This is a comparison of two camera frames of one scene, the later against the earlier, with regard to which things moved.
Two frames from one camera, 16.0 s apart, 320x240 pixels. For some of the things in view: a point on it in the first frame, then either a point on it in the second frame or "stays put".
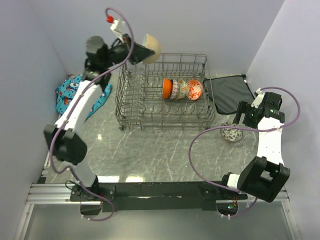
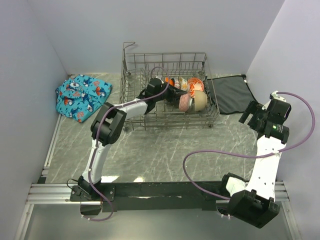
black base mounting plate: (154, 196) stays put
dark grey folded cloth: (226, 93) stays put
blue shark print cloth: (65, 93) stays put
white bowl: (152, 44) → (200, 100)
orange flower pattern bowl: (183, 89) stays put
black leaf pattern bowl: (231, 135) → (184, 102)
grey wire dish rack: (174, 93) stays put
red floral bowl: (194, 89) stays put
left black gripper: (139, 53) → (174, 94)
